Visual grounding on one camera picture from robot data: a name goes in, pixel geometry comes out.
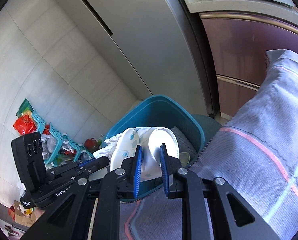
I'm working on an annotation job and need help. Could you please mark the white foam fruit net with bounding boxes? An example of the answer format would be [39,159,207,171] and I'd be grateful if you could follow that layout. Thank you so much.
[171,126,197,167]

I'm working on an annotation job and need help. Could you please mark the blue trash bin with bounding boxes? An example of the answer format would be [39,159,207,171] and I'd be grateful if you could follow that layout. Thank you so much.
[106,95,205,198]

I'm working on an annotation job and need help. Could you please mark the purple kitchen cabinets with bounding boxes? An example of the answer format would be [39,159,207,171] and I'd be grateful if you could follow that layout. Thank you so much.
[200,12,298,119]

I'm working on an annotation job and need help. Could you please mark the teal plastic basket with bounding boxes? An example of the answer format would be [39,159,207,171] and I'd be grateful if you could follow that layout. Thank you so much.
[31,111,94,169]

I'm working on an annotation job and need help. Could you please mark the crumpled white tissue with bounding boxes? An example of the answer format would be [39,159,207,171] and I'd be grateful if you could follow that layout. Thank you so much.
[93,133,122,160]

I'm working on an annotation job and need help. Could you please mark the red plastic bag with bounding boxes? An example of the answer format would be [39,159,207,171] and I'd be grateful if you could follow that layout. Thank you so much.
[13,115,37,135]

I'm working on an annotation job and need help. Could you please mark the plaid grey tablecloth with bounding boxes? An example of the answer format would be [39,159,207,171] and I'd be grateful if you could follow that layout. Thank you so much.
[119,49,298,240]

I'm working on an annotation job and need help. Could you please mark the silver refrigerator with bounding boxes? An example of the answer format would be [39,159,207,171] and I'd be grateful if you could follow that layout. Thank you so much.
[55,0,220,115]

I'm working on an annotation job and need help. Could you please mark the white countertop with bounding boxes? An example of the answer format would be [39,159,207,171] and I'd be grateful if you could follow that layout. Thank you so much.
[184,0,298,29]

